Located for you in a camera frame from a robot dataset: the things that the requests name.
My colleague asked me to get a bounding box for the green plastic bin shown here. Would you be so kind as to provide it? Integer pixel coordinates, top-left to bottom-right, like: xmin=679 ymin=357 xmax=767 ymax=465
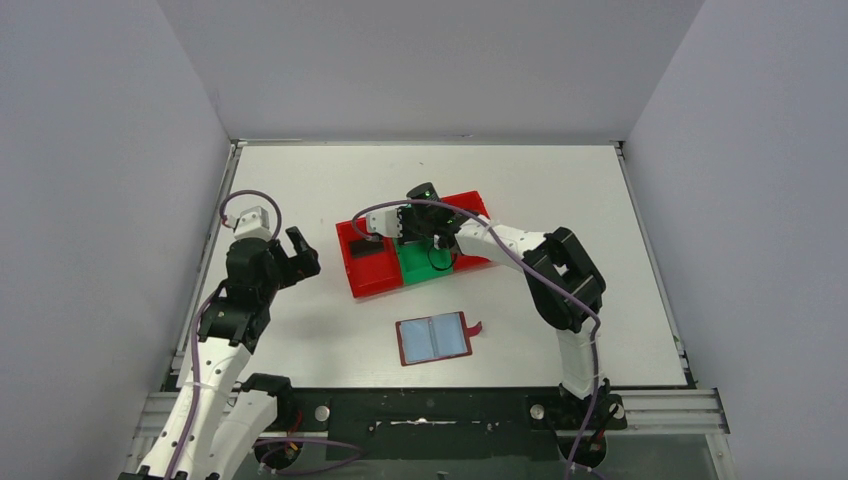
xmin=395 ymin=240 xmax=457 ymax=286

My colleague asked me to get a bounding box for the red plastic bin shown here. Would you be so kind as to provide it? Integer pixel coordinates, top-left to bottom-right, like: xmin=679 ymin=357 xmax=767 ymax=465
xmin=442 ymin=190 xmax=490 ymax=272
xmin=335 ymin=219 xmax=404 ymax=299

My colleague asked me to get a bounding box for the red leather card holder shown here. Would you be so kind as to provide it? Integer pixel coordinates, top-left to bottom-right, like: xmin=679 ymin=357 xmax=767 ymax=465
xmin=395 ymin=311 xmax=483 ymax=367

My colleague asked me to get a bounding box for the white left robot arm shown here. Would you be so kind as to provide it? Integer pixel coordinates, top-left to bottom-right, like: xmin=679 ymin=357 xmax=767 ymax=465
xmin=121 ymin=227 xmax=321 ymax=479

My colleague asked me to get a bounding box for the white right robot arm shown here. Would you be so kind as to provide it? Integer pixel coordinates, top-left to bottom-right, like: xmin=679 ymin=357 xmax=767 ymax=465
xmin=367 ymin=183 xmax=608 ymax=430

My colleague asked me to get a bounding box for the black card in bin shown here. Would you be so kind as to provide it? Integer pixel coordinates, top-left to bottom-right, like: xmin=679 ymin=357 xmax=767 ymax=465
xmin=348 ymin=239 xmax=385 ymax=259

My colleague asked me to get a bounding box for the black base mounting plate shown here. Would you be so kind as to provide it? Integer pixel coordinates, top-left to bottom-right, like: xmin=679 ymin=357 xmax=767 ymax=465
xmin=265 ymin=386 xmax=628 ymax=461

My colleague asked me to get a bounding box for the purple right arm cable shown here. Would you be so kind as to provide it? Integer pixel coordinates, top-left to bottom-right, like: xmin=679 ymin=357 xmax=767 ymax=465
xmin=351 ymin=199 xmax=614 ymax=480

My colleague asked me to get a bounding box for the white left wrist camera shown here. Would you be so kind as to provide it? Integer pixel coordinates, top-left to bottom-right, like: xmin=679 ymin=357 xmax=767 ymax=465
xmin=222 ymin=206 xmax=272 ymax=241

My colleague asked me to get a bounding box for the aluminium table edge rail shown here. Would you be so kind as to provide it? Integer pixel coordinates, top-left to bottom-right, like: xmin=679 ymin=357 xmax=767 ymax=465
xmin=169 ymin=139 xmax=244 ymax=375

